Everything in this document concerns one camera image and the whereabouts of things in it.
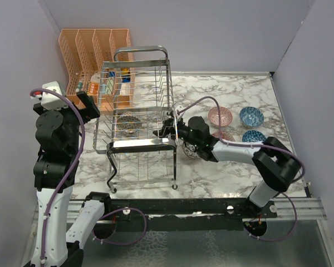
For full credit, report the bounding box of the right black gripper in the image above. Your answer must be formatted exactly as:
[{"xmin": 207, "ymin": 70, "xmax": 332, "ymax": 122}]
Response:
[{"xmin": 154, "ymin": 115, "xmax": 200, "ymax": 148}]

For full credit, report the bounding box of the black leaf patterned bowl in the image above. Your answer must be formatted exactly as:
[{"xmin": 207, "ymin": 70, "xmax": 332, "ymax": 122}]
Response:
[{"xmin": 182, "ymin": 141, "xmax": 200, "ymax": 159}]

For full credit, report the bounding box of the brown floral patterned bowl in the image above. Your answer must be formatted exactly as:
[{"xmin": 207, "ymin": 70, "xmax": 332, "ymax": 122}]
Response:
[{"xmin": 116, "ymin": 112, "xmax": 143, "ymax": 135}]

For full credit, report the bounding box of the red geometric patterned bowl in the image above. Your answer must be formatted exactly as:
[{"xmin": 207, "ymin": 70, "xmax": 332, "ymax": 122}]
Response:
[{"xmin": 212, "ymin": 131, "xmax": 235, "ymax": 141}]

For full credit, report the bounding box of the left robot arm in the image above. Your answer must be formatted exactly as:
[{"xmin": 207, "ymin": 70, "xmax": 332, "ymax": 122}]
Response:
[{"xmin": 26, "ymin": 89, "xmax": 112, "ymax": 266}]

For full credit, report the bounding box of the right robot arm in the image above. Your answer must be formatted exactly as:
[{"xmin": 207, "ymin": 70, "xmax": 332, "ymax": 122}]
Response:
[{"xmin": 153, "ymin": 116, "xmax": 303, "ymax": 217}]

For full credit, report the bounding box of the green glue stick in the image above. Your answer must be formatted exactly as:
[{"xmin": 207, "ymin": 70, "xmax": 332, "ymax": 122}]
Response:
[{"xmin": 76, "ymin": 81, "xmax": 84, "ymax": 92}]

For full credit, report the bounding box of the green white box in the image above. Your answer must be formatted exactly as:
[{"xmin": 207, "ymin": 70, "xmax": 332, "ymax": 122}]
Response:
[{"xmin": 105, "ymin": 77, "xmax": 115, "ymax": 95}]

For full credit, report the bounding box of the white blue card box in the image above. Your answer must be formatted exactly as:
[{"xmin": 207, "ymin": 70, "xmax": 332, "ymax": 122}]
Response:
[{"xmin": 120, "ymin": 83, "xmax": 131, "ymax": 96}]

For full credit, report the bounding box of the peach plastic file organizer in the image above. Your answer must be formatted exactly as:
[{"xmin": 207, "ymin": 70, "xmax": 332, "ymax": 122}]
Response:
[{"xmin": 58, "ymin": 28, "xmax": 134, "ymax": 115}]

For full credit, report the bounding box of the pink floral patterned bowl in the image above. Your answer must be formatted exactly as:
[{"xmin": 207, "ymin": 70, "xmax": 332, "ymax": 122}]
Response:
[{"xmin": 208, "ymin": 106, "xmax": 233, "ymax": 127}]

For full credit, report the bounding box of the dark blue patterned bowl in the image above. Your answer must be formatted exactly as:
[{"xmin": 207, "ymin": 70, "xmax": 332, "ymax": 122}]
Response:
[{"xmin": 242, "ymin": 130, "xmax": 267, "ymax": 142}]

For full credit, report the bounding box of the light blue patterned bowl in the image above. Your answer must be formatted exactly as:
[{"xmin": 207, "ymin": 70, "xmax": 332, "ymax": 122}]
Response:
[{"xmin": 239, "ymin": 106, "xmax": 264, "ymax": 127}]

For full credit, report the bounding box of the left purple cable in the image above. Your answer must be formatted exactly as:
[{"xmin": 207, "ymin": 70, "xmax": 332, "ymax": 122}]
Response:
[{"xmin": 29, "ymin": 88, "xmax": 147, "ymax": 262}]

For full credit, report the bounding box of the purple cable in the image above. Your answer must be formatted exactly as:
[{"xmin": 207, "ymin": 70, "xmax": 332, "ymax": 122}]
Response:
[
  {"xmin": 29, "ymin": 88, "xmax": 147, "ymax": 262},
  {"xmin": 176, "ymin": 96, "xmax": 307, "ymax": 242}
]

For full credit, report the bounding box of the steel wire dish rack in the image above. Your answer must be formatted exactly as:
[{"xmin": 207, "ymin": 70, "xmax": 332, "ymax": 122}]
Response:
[{"xmin": 93, "ymin": 46, "xmax": 178, "ymax": 192}]

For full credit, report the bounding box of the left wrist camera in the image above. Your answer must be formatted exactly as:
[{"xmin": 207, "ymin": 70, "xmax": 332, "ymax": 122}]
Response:
[{"xmin": 30, "ymin": 81, "xmax": 69, "ymax": 110}]

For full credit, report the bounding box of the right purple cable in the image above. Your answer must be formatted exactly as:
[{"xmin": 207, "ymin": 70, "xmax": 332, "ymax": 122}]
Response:
[{"xmin": 176, "ymin": 96, "xmax": 307, "ymax": 242}]

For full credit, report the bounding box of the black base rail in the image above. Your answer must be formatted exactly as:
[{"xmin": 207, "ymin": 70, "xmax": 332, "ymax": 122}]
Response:
[{"xmin": 98, "ymin": 198, "xmax": 277, "ymax": 232}]

